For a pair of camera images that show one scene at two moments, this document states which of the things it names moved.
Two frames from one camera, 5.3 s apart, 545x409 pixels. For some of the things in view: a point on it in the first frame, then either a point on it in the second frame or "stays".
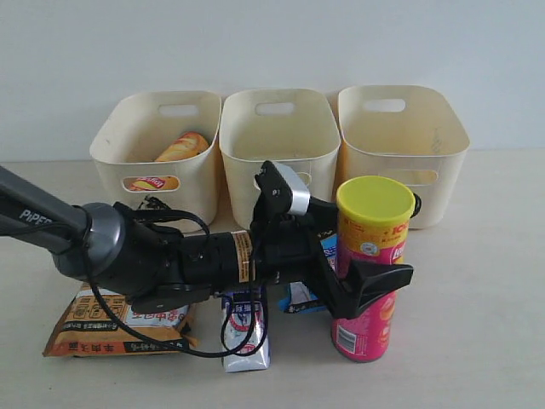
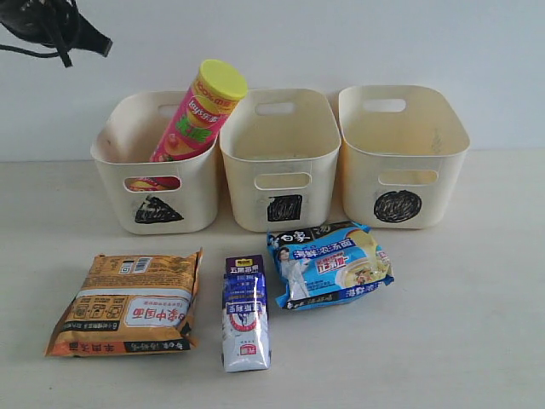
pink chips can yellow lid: x=371 y=212 to x=203 y=112
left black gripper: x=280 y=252 to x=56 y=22
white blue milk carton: x=245 y=332 stays
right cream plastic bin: x=409 y=131 stays
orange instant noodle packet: x=86 y=329 stays
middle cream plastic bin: x=297 y=127 stays
